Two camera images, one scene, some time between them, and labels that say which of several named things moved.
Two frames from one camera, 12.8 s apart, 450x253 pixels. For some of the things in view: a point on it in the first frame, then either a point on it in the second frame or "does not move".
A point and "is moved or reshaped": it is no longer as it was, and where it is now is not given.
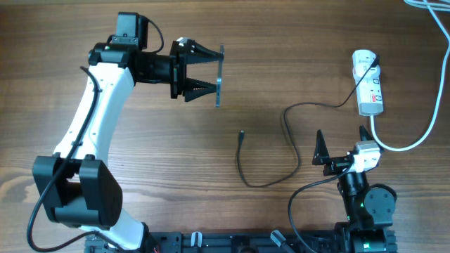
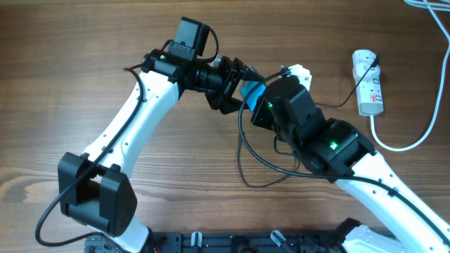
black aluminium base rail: (342, 241) does not move
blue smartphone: (219, 76) is moved or reshaped
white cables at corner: (432, 5) does not move
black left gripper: (177, 69) → (229, 81)
